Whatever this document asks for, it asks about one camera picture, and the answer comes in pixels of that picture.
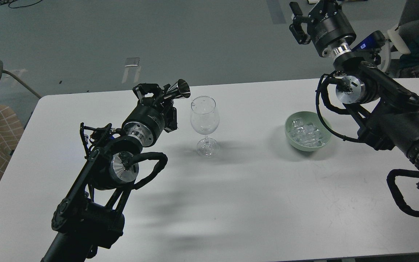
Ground steel double jigger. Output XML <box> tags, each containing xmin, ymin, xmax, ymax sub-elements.
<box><xmin>163</xmin><ymin>79</ymin><xmax>191</xmax><ymax>100</ymax></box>

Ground green bowl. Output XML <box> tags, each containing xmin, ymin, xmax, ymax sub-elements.
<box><xmin>284</xmin><ymin>111</ymin><xmax>332</xmax><ymax>151</ymax></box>

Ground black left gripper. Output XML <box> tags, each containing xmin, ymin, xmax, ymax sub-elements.
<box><xmin>121</xmin><ymin>83</ymin><xmax>178</xmax><ymax>147</ymax></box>

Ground pile of ice cubes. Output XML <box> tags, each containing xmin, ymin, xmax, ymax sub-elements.
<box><xmin>289</xmin><ymin>118</ymin><xmax>326</xmax><ymax>148</ymax></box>

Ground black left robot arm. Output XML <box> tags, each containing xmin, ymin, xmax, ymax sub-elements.
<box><xmin>41</xmin><ymin>79</ymin><xmax>191</xmax><ymax>262</ymax></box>

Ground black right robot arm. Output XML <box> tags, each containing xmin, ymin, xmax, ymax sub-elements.
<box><xmin>290</xmin><ymin>0</ymin><xmax>419</xmax><ymax>218</ymax></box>

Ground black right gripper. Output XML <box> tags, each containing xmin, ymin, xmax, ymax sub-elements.
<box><xmin>289</xmin><ymin>0</ymin><xmax>356</xmax><ymax>57</ymax></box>

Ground black floor cables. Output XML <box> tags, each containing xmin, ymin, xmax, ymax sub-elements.
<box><xmin>0</xmin><ymin>0</ymin><xmax>43</xmax><ymax>15</ymax></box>

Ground clear wine glass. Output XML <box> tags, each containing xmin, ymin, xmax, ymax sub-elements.
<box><xmin>191</xmin><ymin>96</ymin><xmax>220</xmax><ymax>158</ymax></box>

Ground white office chair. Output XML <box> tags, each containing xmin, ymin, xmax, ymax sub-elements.
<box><xmin>380</xmin><ymin>0</ymin><xmax>419</xmax><ymax>78</ymax></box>

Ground metal floor plate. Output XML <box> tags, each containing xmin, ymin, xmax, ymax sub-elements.
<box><xmin>121</xmin><ymin>57</ymin><xmax>141</xmax><ymax>84</ymax></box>

